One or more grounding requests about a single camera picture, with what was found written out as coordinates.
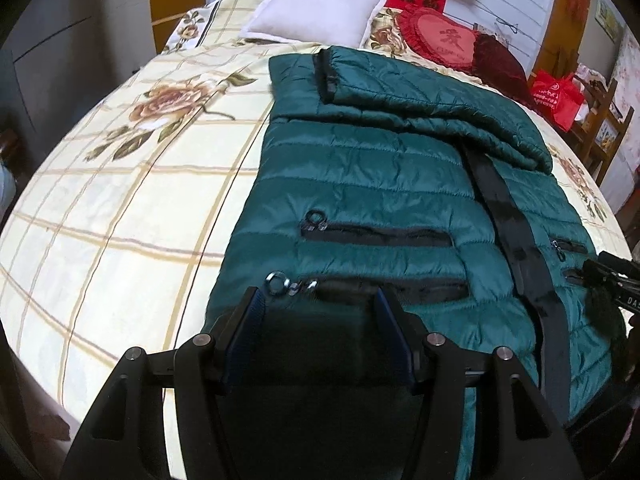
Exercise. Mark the white square pillow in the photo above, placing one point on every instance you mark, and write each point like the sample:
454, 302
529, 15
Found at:
345, 23

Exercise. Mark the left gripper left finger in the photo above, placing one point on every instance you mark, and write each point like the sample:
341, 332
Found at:
237, 338

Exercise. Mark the red shopping bag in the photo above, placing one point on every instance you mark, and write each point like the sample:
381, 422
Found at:
557, 99

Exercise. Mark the red heart-shaped cushion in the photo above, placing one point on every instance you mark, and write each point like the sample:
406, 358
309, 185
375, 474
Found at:
435, 37

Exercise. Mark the wooden chair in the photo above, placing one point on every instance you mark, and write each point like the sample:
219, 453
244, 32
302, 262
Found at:
599, 127

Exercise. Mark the grey refrigerator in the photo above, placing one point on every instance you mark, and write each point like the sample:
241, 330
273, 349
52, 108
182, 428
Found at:
61, 57

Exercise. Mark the floral checked bed sheet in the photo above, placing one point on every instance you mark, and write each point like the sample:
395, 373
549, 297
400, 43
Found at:
110, 255

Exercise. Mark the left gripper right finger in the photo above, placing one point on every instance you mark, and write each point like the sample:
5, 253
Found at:
401, 337

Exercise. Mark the dark red velvet cushion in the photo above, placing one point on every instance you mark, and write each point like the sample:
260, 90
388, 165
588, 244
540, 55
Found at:
494, 64

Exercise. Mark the teal puffer jacket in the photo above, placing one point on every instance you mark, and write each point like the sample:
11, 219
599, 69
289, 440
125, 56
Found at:
378, 173

